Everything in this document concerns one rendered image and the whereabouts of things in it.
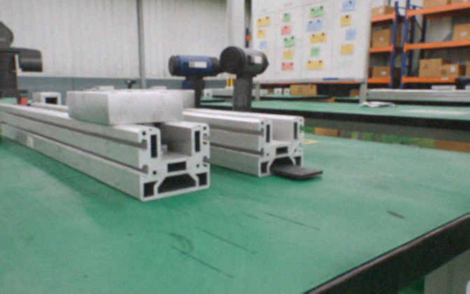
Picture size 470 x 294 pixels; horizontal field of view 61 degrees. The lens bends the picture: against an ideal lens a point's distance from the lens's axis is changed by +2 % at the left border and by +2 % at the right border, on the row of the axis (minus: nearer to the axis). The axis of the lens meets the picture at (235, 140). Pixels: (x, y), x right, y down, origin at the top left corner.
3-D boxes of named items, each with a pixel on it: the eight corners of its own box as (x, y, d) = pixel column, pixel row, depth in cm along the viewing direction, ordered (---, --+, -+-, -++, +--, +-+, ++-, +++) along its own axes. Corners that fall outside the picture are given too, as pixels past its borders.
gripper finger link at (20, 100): (31, 122, 122) (28, 91, 121) (3, 123, 117) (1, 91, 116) (25, 120, 127) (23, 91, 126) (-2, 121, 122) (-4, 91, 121)
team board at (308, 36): (238, 164, 457) (238, -10, 431) (268, 159, 489) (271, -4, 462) (347, 191, 342) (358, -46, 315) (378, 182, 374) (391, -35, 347)
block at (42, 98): (31, 111, 204) (30, 92, 203) (55, 110, 211) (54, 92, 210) (36, 112, 196) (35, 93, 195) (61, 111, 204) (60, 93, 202)
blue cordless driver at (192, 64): (168, 132, 113) (166, 55, 110) (229, 129, 122) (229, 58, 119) (176, 135, 106) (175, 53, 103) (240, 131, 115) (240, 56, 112)
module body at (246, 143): (76, 130, 118) (74, 102, 117) (108, 128, 125) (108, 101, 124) (258, 177, 58) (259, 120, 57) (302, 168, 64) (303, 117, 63)
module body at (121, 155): (2, 135, 106) (-1, 103, 105) (43, 132, 113) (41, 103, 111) (140, 201, 46) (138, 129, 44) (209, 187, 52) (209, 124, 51)
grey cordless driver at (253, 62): (215, 147, 86) (213, 45, 83) (254, 136, 104) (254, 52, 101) (245, 150, 83) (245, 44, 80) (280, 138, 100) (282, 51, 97)
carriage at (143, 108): (68, 134, 62) (66, 91, 61) (134, 129, 69) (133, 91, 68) (110, 146, 50) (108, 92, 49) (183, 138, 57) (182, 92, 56)
